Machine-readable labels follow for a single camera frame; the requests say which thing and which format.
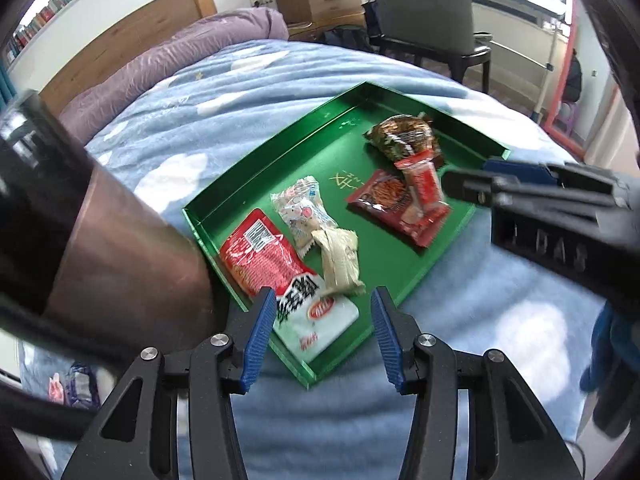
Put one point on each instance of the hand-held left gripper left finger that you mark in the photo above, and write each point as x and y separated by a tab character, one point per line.
257	342

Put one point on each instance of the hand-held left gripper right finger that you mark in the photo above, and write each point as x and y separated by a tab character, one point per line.
387	342

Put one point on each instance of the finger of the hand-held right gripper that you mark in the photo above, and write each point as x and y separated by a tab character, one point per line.
472	187
517	170

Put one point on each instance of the small red white snack packet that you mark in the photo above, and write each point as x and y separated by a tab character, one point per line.
425	187

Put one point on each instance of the white green snack packet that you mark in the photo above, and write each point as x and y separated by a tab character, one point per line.
320	322

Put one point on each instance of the red packet with white label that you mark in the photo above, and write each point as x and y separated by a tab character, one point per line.
255	266

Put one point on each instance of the beige snack packet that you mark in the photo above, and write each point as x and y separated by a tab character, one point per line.
340	260

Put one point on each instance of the red spicy strips packet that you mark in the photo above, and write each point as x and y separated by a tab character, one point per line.
377	195

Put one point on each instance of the green tray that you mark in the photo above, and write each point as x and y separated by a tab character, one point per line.
310	160

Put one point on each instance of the person's right forearm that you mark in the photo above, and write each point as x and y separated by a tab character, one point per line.
612	345

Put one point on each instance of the brown foil snack packet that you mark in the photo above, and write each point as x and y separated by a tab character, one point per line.
400	136

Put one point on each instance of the pastel candy packet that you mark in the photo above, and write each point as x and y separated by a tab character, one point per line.
300	210

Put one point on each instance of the small purple snack packet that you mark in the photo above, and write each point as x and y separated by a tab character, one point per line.
80	382

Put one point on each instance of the grey chair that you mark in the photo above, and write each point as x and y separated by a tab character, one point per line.
420	5

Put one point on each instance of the black backpack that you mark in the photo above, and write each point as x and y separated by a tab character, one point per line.
350	38

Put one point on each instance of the pink snack packet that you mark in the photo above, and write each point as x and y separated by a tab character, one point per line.
56	388

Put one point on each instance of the purple pillow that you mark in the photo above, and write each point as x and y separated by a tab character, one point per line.
200	45

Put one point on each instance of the wooden headboard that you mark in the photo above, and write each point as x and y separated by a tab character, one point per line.
125	35

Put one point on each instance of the blue curtain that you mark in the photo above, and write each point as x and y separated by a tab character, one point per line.
6	87

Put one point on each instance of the row of books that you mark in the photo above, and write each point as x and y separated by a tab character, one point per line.
50	10

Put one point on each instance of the red metal frame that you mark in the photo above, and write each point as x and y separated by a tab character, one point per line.
570	50

